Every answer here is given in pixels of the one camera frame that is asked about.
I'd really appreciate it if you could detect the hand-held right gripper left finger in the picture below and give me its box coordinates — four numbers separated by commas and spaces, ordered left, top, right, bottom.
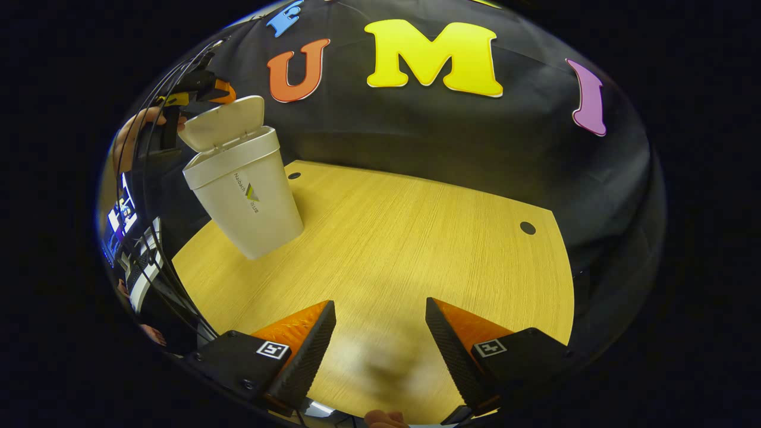
184, 300, 337, 417

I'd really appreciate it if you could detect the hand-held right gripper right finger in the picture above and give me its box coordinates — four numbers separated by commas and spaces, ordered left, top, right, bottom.
425, 297, 577, 417

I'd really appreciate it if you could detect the white desktop garbage bin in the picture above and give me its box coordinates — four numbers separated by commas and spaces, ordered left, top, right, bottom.
178, 95, 305, 260

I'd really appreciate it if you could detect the wooden desktop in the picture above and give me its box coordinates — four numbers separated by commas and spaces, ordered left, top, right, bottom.
171, 159, 575, 426

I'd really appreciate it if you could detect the lit computer screen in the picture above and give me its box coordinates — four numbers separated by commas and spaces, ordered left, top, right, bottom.
101, 172, 140, 268

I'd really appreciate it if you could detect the white black equipment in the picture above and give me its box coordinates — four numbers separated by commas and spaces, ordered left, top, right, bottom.
122, 217, 166, 313

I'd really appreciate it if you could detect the black backdrop cloth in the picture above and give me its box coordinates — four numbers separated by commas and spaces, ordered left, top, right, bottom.
119, 0, 666, 357

